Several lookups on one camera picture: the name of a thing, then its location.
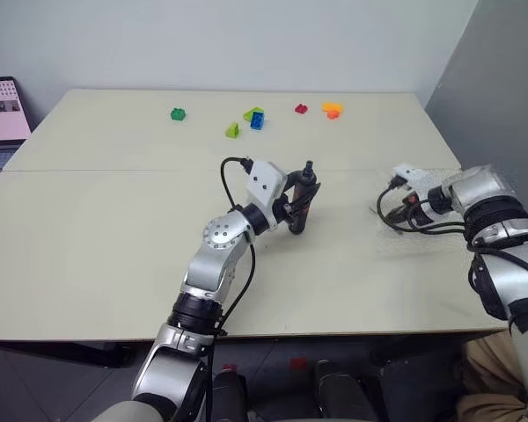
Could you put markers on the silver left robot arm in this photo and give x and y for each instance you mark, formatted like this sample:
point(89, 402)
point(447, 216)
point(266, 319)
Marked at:
point(215, 259)

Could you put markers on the open laptop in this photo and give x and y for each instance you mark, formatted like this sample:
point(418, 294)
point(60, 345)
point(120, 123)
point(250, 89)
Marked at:
point(2, 114)

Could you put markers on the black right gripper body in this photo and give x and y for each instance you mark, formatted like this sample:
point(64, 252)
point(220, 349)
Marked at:
point(413, 207)

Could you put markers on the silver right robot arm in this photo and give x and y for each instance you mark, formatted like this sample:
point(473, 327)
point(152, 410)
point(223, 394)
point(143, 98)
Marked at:
point(506, 246)

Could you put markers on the blue toy block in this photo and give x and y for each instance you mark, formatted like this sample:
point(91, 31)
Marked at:
point(258, 120)

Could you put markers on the dark rounded shape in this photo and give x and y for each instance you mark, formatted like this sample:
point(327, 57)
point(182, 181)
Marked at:
point(341, 393)
point(229, 395)

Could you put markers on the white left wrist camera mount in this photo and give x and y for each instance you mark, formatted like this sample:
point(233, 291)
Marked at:
point(264, 184)

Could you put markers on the dark green toy block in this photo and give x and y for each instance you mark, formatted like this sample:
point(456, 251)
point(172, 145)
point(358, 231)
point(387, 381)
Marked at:
point(178, 114)

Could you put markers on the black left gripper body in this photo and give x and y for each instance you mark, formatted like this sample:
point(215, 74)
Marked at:
point(281, 212)

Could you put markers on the yellow toy block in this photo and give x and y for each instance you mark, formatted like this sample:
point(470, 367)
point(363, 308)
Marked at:
point(332, 106)

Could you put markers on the tan brown bag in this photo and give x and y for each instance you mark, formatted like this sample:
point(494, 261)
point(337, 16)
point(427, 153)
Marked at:
point(488, 378)

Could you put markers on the red toy block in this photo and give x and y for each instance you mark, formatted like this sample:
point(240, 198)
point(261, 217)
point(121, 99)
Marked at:
point(302, 108)

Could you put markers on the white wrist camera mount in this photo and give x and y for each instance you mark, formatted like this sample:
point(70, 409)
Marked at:
point(264, 184)
point(408, 174)

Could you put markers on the lime green wedge block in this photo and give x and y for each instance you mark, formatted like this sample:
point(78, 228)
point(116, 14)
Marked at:
point(251, 112)
point(233, 130)

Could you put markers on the orange toy block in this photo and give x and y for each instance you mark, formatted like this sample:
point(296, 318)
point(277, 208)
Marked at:
point(333, 115)

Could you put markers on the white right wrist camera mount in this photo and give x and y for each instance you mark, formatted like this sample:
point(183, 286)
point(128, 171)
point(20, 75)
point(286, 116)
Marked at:
point(408, 174)

